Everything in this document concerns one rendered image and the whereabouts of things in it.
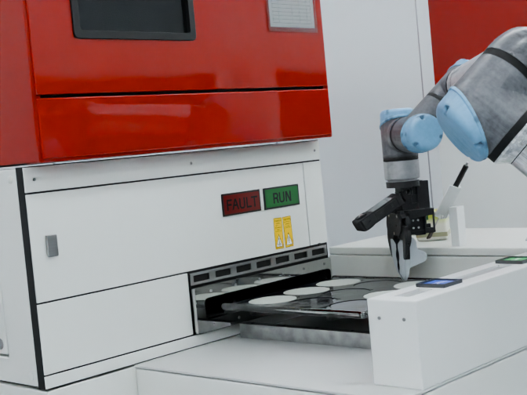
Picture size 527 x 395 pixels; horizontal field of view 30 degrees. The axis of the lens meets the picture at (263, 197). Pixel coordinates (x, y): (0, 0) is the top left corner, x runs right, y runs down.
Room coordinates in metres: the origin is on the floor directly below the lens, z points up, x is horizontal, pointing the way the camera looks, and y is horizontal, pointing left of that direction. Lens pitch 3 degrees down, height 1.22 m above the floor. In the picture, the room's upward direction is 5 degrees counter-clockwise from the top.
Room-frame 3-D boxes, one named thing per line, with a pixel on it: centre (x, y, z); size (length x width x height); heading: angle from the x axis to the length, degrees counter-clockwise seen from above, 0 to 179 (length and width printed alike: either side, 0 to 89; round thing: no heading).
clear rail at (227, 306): (1.89, -0.03, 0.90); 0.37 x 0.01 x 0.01; 47
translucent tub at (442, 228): (2.28, -0.39, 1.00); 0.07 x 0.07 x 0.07; 74
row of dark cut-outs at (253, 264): (2.16, 0.02, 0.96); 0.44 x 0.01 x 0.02; 137
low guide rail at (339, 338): (1.89, -0.11, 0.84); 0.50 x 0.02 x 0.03; 47
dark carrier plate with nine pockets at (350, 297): (2.02, -0.15, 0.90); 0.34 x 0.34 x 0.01; 47
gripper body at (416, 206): (2.10, -0.31, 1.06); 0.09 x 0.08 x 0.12; 107
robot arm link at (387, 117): (2.09, -0.30, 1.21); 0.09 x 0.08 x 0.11; 13
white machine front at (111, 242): (2.04, 0.14, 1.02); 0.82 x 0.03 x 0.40; 137
